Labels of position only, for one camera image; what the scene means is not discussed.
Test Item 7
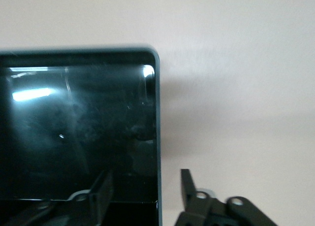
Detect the black rectangular plastic box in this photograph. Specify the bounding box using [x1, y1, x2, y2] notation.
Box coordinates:
[0, 46, 162, 226]

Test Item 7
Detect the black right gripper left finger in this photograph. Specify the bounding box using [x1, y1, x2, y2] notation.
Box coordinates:
[0, 169, 114, 226]

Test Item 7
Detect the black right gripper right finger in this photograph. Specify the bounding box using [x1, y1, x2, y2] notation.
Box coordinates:
[175, 168, 280, 226]

